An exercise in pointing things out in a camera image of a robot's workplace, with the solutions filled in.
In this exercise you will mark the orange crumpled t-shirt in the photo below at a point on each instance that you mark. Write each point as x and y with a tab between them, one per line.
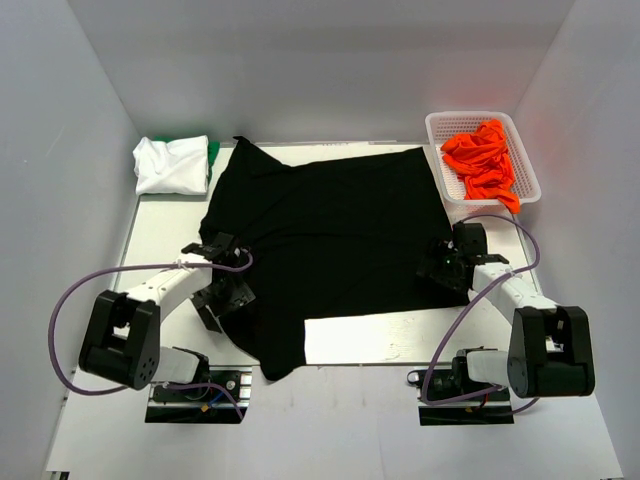
482	162

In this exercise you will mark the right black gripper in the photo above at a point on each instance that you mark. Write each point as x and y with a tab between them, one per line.
439	250

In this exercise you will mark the black t-shirt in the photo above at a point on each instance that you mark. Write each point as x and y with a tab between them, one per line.
334	238

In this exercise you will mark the white plastic mesh basket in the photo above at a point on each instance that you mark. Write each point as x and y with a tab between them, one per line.
441	126

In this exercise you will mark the green folded t-shirt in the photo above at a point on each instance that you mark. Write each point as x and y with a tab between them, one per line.
212	152

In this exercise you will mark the white folded t-shirt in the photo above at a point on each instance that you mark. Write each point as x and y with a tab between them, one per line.
176	167

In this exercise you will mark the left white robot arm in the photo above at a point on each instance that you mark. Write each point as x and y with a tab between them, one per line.
122	341

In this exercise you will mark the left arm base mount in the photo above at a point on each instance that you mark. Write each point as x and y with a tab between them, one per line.
220	397

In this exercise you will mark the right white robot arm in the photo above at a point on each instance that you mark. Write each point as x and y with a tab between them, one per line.
550	350

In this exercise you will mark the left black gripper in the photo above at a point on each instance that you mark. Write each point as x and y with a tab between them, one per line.
241	296

